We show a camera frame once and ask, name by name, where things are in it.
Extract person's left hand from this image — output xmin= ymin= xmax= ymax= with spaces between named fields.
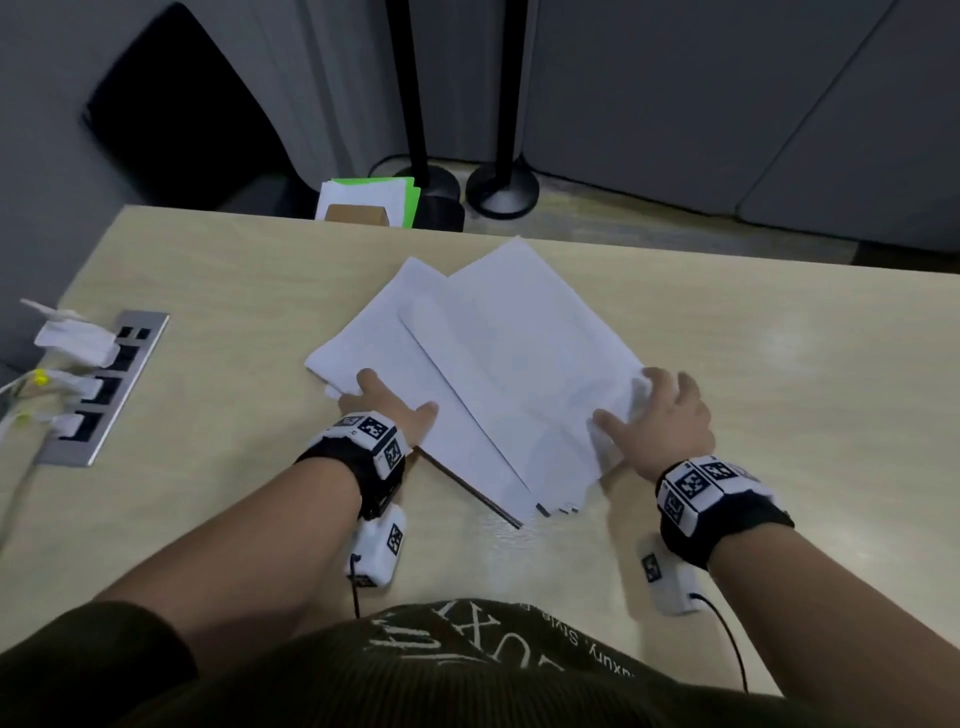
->
xmin=337 ymin=367 xmax=441 ymax=451

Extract person's right hand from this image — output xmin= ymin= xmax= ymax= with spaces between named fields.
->
xmin=591 ymin=366 xmax=717 ymax=482

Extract single white paper sheet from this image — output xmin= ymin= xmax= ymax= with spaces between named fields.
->
xmin=304 ymin=255 xmax=538 ymax=531

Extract white paper sheets stack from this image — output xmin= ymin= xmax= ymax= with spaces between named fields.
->
xmin=398 ymin=235 xmax=653 ymax=519

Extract person's right forearm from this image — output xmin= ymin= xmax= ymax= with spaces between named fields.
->
xmin=708 ymin=523 xmax=960 ymax=728

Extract person's left forearm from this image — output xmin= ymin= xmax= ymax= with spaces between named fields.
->
xmin=96 ymin=456 xmax=363 ymax=655

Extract black wristband with marker tags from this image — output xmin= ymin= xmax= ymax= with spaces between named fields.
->
xmin=295 ymin=410 xmax=413 ymax=521
xmin=655 ymin=455 xmax=795 ymax=570

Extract brown cardboard piece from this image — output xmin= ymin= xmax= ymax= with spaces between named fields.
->
xmin=323 ymin=203 xmax=392 ymax=227

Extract green and white paper pile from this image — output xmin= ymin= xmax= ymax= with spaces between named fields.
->
xmin=314 ymin=176 xmax=423 ymax=229

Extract olive green printed sweater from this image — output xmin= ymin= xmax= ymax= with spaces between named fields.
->
xmin=0 ymin=597 xmax=852 ymax=728

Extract metal socket panel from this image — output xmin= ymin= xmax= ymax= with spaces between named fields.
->
xmin=35 ymin=309 xmax=171 ymax=468

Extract white plug with yellow tag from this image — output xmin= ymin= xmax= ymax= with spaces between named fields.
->
xmin=30 ymin=366 xmax=107 ymax=403

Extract small white plug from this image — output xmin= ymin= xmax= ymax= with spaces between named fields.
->
xmin=13 ymin=410 xmax=86 ymax=441

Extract large white plug adapter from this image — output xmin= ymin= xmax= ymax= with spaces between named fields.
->
xmin=20 ymin=297 xmax=122 ymax=369

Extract black office chair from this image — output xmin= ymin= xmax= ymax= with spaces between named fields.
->
xmin=81 ymin=3 xmax=320 ymax=220

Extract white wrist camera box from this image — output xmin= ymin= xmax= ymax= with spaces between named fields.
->
xmin=638 ymin=535 xmax=703 ymax=617
xmin=345 ymin=503 xmax=408 ymax=588

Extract black stanchion post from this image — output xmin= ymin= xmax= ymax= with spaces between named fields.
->
xmin=465 ymin=0 xmax=540 ymax=221
xmin=384 ymin=0 xmax=463 ymax=205

